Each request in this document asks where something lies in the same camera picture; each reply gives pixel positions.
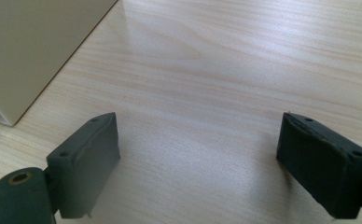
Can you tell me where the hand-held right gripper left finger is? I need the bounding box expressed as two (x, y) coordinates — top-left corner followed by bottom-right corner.
(46, 112), (121, 219)

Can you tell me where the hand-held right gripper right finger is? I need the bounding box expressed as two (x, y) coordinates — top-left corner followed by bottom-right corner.
(275, 112), (362, 219)

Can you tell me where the beige box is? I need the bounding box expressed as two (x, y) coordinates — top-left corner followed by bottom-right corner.
(0, 0), (119, 127)

